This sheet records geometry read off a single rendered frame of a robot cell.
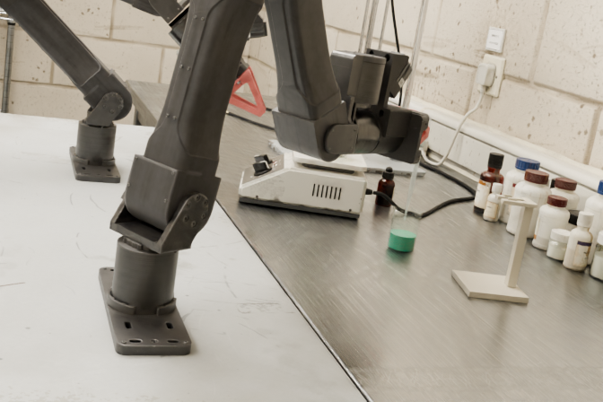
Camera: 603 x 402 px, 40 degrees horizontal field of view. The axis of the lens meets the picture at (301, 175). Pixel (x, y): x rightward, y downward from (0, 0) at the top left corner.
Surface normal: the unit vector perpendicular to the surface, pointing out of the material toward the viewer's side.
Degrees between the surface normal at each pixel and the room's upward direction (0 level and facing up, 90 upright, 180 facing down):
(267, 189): 90
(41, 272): 0
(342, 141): 90
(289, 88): 116
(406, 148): 88
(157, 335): 0
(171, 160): 79
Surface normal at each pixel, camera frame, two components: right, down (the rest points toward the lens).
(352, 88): 0.75, 0.26
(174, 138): -0.61, -0.12
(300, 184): 0.02, 0.22
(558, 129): -0.94, -0.07
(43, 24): 0.27, 0.22
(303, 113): -0.65, 0.48
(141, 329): 0.15, -0.96
